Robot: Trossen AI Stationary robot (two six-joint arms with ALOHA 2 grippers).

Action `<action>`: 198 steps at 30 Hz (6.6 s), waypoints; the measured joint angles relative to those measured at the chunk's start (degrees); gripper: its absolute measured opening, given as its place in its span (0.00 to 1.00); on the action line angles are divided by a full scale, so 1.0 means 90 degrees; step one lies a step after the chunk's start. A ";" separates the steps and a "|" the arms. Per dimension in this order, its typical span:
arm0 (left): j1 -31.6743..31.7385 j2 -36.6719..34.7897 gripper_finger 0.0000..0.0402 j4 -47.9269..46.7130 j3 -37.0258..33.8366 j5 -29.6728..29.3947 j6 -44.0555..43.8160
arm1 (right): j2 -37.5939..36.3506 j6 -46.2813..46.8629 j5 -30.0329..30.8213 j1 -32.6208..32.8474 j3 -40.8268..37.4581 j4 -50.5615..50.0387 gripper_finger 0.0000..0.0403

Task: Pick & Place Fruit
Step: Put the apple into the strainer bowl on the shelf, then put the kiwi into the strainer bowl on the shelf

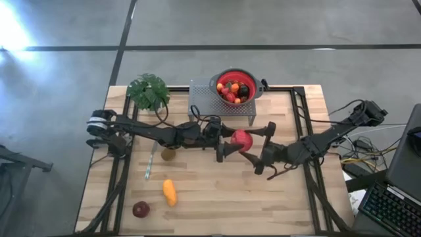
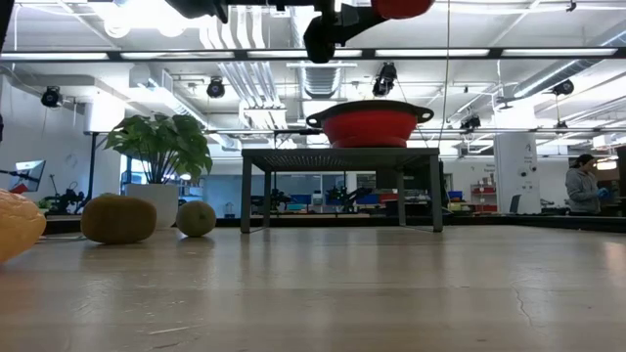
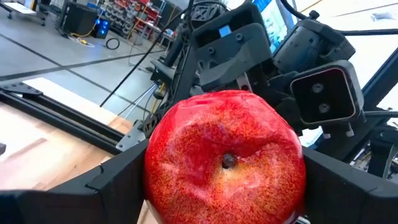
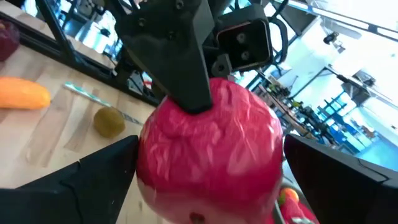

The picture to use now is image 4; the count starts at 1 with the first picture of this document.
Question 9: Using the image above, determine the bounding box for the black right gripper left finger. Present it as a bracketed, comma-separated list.
[0, 135, 140, 224]

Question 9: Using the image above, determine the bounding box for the black aluminium frame rail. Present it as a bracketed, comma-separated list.
[0, 9, 161, 107]

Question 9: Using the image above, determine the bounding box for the silver teal striped pen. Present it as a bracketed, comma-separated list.
[63, 82, 144, 126]

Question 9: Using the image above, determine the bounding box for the orange toy tangerine with leaves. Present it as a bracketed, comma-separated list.
[279, 187, 300, 206]

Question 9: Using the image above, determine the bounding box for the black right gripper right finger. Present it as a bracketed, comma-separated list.
[283, 133, 398, 224]

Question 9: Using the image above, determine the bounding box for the large red toy apple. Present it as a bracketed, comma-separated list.
[136, 77, 284, 224]

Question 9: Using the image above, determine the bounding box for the golden brown toy kiwi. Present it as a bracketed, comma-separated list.
[93, 106, 126, 139]

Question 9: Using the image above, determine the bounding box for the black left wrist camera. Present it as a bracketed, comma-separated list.
[216, 14, 274, 73]

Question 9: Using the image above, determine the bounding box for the red collapsible colander grey rim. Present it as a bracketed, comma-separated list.
[270, 183, 321, 224]

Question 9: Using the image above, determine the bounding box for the black ceiling spot lamp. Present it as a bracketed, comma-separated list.
[322, 30, 339, 45]

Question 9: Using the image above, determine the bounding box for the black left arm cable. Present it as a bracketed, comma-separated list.
[269, 16, 289, 65]

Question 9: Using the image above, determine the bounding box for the dark red toy apple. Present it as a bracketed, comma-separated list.
[0, 18, 21, 62]

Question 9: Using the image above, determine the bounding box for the yellow orange toy mango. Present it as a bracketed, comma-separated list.
[0, 77, 52, 110]

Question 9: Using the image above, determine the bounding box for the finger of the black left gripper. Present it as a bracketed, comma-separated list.
[114, 0, 215, 115]

